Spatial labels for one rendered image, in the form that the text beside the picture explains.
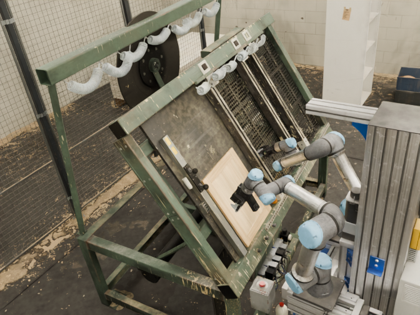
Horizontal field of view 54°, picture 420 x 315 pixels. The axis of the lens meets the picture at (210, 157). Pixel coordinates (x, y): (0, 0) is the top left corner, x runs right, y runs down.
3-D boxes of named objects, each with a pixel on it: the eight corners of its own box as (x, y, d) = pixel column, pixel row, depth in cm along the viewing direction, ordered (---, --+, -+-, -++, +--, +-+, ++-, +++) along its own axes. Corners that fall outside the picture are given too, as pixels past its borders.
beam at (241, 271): (226, 299, 262) (239, 299, 255) (215, 285, 259) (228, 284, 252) (323, 134, 419) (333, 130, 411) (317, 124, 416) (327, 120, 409)
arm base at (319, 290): (337, 282, 229) (338, 270, 224) (327, 302, 219) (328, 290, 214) (311, 272, 237) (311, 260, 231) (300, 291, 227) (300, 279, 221)
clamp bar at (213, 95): (273, 202, 316) (299, 195, 300) (187, 70, 289) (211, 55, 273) (277, 195, 323) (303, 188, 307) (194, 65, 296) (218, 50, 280)
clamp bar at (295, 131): (302, 155, 366) (326, 147, 350) (232, 39, 340) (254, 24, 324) (305, 149, 374) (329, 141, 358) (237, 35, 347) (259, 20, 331)
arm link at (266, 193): (283, 192, 212) (271, 176, 217) (266, 201, 208) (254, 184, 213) (279, 200, 219) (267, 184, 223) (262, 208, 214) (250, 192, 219)
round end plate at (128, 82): (135, 134, 313) (111, 29, 270) (130, 132, 316) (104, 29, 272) (189, 91, 369) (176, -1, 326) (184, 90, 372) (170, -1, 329)
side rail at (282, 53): (315, 128, 410) (325, 125, 403) (258, 32, 385) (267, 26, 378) (317, 124, 416) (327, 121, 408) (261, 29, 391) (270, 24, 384)
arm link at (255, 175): (257, 181, 211) (247, 169, 215) (249, 193, 219) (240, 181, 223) (267, 177, 215) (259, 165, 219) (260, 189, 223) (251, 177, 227)
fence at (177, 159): (240, 257, 273) (244, 256, 271) (158, 140, 252) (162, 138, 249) (243, 252, 277) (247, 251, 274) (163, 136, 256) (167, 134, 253)
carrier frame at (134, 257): (243, 368, 300) (235, 294, 255) (101, 303, 362) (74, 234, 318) (326, 194, 455) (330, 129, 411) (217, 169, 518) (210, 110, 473)
